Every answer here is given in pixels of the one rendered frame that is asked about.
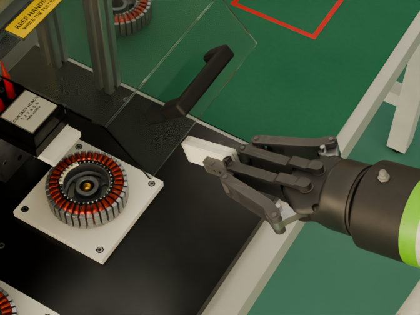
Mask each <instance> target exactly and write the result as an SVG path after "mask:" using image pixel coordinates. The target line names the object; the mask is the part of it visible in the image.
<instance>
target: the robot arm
mask: <svg viewBox="0 0 420 315"><path fill-rule="evenodd" d="M181 144H182V147H183V149H184V152H185V153H186V156H187V158H188V161H189V162H192V163H196V164H199V165H202V166H204V167H205V170H206V171H207V172H208V173H211V174H214V175H217V176H220V180H221V183H222V185H223V188H224V190H225V192H226V194H227V196H229V197H230V198H232V199H233V200H235V201H237V202H238V203H239V204H241V205H243V206H244V207H245V208H247V209H249V210H250V211H252V212H253V213H255V214H257V215H258V216H259V217H261V218H263V219H264V220H265V221H267V222H268V223H269V224H270V225H271V227H272V228H273V230H274V232H275V233H276V234H278V235H281V234H284V233H285V232H286V227H285V226H287V225H288V224H291V223H293V222H294V221H297V220H299V221H301V222H317V223H319V224H321V225H323V226H324V227H326V228H328V229H330V230H333V231H336V232H339V233H342V234H345V235H348V236H352V240H353V241H354V243H355V245H356V246H357V247H358V248H361V249H364V250H367V251H370V252H372V253H375V254H378V255H381V256H384V257H387V258H390V259H393V260H396V261H399V262H402V263H405V264H408V265H411V266H414V267H416V268H419V269H420V169H419V168H416V167H412V166H407V165H404V164H400V163H397V162H392V161H388V160H381V161H378V162H377V163H376V164H374V165H371V164H367V163H364V162H360V161H356V160H353V159H343V158H342V157H341V151H340V148H339V144H338V140H337V137H336V136H326V137H320V138H316V139H315V138H305V137H286V136H267V135H255V136H253V137H252V138H251V142H250V143H249V144H242V145H240V146H239V145H237V144H233V143H230V142H226V141H219V142H218V143H217V144H216V143H213V142H209V141H205V140H203V139H199V138H196V137H192V136H188V137H187V138H186V139H185V140H184V141H183V142H182V143H181ZM265 146H267V147H265ZM258 191H260V192H262V193H266V194H269V195H272V196H276V197H278V198H279V199H280V200H281V201H283V202H285V203H288V204H289V206H290V209H286V208H285V207H284V206H281V205H280V204H276V205H275V204H274V203H273V202H272V201H271V200H270V199H269V198H267V197H266V196H264V195H262V194H261V193H259V192H258ZM395 315H420V280H419V281H418V283H417V284H416V286H415V288H414V289H413V290H412V292H411V293H410V295H409V296H408V298H407V299H406V300H405V302H404V303H403V305H402V306H401V307H400V309H399V311H398V312H397V313H396V314H395Z"/></svg>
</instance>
